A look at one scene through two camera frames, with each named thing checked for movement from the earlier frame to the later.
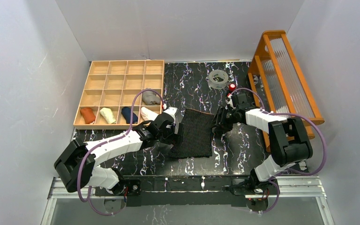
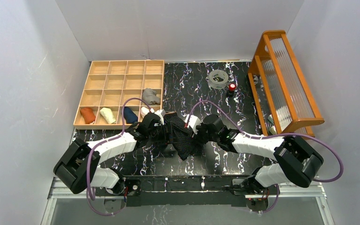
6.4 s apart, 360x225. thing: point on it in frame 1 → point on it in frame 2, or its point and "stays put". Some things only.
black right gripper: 219,119 → 195,135
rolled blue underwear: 127,113 stays put
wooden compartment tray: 117,94 stays put
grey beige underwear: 150,98 stays put
